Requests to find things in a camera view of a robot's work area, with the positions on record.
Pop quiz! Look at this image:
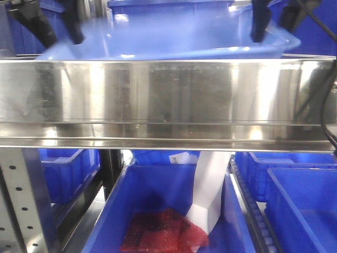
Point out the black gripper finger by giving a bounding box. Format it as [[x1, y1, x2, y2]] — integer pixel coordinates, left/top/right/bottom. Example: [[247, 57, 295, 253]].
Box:
[[8, 1, 57, 48], [61, 0, 84, 44], [278, 1, 305, 32], [251, 0, 272, 43]]

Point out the blue plastic tray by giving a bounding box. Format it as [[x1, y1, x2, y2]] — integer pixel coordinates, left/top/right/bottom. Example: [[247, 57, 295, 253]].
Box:
[[39, 11, 301, 60]]

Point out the blue bin upper shelf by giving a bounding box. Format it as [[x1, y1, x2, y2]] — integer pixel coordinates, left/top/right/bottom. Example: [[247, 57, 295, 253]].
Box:
[[107, 1, 253, 35]]

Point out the blue bin right rear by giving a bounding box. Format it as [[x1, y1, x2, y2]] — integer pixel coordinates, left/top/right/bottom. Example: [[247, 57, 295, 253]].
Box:
[[234, 152, 336, 202]]

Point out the blue bin lower left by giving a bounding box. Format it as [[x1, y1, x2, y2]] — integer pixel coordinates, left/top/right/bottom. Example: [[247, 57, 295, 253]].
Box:
[[38, 148, 100, 203]]

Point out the blue bin with red bag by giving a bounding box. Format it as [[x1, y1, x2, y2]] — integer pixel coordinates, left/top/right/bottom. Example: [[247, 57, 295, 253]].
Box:
[[82, 164, 255, 252]]

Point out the blue bin lower right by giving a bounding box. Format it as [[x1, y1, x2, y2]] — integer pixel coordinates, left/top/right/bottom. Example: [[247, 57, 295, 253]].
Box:
[[265, 168, 336, 252]]

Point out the red bubble wrap bag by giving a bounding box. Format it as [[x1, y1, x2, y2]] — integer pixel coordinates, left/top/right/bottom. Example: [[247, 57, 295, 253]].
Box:
[[120, 208, 209, 252]]

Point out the stainless steel shelf rail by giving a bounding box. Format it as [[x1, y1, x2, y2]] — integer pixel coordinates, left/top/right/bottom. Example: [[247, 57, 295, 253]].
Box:
[[1, 58, 336, 152]]

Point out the black cable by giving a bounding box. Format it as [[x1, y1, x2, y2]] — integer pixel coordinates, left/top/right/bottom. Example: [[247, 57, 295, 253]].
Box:
[[300, 0, 337, 151]]

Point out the perforated metal shelf post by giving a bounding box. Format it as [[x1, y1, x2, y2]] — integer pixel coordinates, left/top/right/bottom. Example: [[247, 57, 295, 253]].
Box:
[[1, 148, 61, 252]]

